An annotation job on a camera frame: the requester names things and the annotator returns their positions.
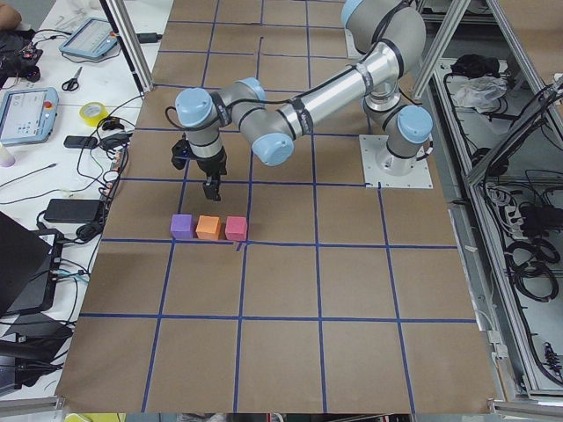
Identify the black power adapter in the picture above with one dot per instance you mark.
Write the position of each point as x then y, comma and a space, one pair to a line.
72, 210

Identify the purple foam cube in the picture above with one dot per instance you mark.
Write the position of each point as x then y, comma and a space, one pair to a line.
182, 226

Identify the pink foam cube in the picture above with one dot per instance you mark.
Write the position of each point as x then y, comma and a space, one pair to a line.
236, 228

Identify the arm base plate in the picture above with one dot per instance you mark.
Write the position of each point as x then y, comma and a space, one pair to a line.
381, 169

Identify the yellow tape roll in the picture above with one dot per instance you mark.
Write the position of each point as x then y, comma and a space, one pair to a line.
93, 113

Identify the teach pendant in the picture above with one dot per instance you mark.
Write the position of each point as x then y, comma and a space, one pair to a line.
28, 116
92, 40

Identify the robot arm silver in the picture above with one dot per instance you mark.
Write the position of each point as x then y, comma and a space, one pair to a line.
389, 35

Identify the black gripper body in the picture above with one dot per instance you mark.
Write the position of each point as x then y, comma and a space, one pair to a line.
211, 166

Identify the black phone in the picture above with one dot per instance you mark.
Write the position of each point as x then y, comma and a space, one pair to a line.
80, 142

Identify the black laptop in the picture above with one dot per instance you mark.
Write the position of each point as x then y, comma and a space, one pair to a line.
29, 259

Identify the aluminium frame post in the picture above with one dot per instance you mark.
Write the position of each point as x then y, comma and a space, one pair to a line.
117, 15

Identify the orange foam cube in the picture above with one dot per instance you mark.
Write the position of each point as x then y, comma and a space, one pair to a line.
208, 227

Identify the teach pendant near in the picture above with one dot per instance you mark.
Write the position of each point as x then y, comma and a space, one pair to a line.
28, 116

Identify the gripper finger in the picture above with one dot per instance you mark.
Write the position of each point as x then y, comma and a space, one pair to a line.
211, 188

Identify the black handled scissors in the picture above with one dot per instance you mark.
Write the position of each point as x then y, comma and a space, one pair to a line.
72, 83

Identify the teach pendant far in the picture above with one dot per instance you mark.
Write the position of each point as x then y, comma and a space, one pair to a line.
92, 40

